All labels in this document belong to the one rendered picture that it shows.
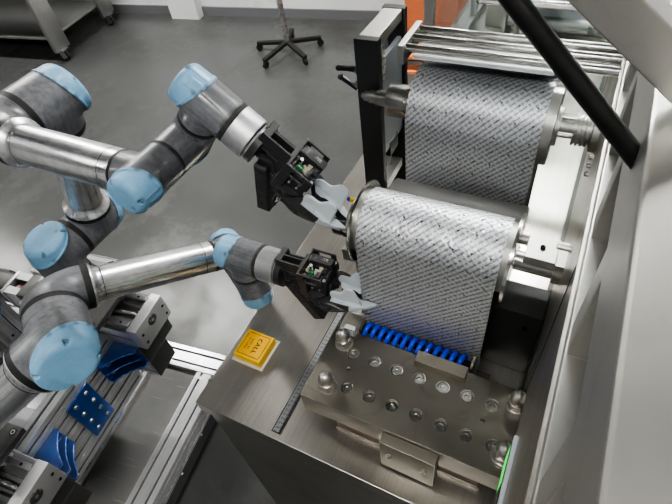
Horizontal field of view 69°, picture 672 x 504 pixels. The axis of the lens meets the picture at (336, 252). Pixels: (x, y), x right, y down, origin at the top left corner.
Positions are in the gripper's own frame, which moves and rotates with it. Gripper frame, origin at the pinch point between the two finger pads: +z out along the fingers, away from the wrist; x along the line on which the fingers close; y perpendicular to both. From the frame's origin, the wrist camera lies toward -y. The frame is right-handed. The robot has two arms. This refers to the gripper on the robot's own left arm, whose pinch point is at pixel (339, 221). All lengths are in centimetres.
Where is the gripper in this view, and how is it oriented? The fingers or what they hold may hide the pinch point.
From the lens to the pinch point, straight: 88.1
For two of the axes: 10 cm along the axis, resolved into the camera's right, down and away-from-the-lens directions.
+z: 7.6, 6.2, 2.0
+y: 4.9, -3.4, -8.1
